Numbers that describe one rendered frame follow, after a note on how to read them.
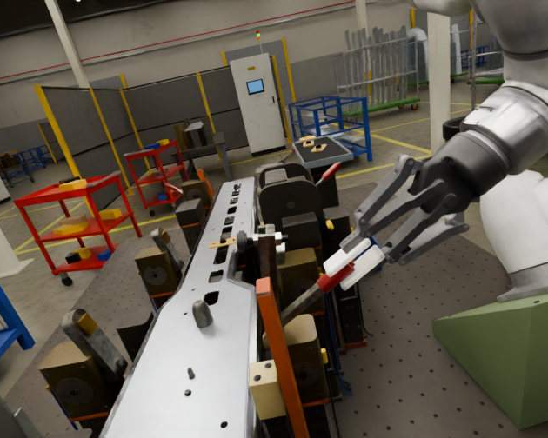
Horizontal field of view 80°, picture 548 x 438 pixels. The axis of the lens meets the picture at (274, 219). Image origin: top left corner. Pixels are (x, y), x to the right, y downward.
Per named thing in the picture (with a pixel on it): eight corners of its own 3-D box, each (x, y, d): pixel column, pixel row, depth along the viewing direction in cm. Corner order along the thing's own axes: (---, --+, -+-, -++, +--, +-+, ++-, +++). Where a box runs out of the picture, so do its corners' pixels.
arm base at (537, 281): (545, 288, 85) (534, 267, 87) (638, 268, 65) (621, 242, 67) (484, 306, 83) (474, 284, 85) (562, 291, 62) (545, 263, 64)
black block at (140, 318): (156, 408, 83) (110, 316, 72) (193, 401, 83) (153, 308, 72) (149, 428, 78) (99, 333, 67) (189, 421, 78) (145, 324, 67)
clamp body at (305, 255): (304, 386, 80) (273, 253, 66) (349, 377, 80) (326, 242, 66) (308, 410, 74) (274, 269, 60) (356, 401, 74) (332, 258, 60)
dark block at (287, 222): (313, 364, 85) (281, 217, 70) (339, 359, 85) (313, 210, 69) (316, 380, 81) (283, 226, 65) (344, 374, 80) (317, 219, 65)
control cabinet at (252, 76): (252, 157, 734) (223, 36, 643) (250, 153, 784) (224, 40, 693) (287, 149, 737) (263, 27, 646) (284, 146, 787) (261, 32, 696)
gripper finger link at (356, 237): (377, 228, 41) (363, 213, 40) (346, 255, 42) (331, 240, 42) (373, 224, 43) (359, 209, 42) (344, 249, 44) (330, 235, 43)
